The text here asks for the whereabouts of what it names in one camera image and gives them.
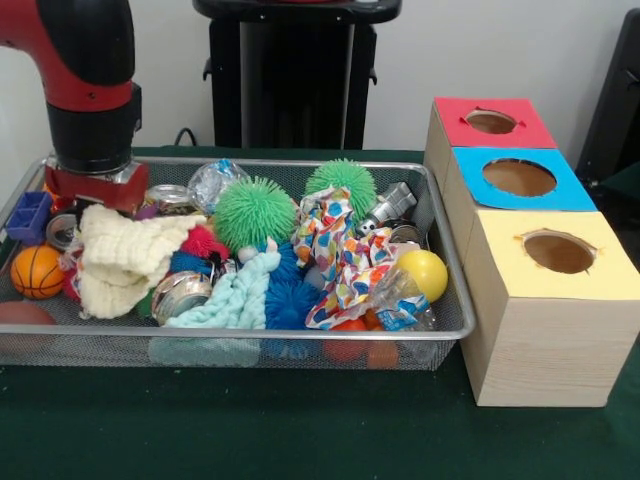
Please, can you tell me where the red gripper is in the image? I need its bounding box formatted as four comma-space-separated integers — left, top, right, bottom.
44, 162, 151, 216

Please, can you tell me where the cream knitted cloth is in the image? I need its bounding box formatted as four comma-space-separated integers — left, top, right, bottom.
77, 203, 209, 320

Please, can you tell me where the polka dot cloth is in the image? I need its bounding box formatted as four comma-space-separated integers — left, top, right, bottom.
292, 185, 401, 331

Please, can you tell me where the silver mesh bin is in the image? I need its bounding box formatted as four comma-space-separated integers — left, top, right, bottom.
0, 155, 477, 371

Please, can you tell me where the wooden box with three holes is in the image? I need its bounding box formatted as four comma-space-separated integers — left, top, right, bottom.
423, 96, 640, 408

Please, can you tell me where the purple plastic block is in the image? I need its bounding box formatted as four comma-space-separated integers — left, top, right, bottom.
5, 191, 54, 247

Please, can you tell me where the small orange basketball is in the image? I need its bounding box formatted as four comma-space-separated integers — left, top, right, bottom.
9, 244, 66, 300

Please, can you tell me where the large green spiky ball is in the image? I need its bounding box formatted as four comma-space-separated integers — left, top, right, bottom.
213, 175, 297, 251
304, 158, 377, 221

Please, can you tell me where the brown toy football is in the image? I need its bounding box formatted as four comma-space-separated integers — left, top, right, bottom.
0, 301, 57, 326

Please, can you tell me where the light teal knitted cloth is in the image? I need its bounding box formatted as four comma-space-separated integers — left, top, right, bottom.
162, 238, 282, 330

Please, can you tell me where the blue spiky ball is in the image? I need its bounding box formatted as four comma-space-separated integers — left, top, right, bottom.
264, 242, 321, 331

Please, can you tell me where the dark green tablecloth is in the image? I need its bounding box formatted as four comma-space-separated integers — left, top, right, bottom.
0, 144, 640, 480

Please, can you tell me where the large yellow ball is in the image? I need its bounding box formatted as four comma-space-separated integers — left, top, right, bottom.
397, 249, 450, 304

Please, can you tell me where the black stand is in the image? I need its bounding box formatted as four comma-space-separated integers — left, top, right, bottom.
574, 7, 640, 176

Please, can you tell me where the green-covered side table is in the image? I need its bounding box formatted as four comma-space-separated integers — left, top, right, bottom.
597, 162, 640, 201

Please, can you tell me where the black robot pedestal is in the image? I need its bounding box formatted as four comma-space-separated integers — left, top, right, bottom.
192, 0, 404, 150

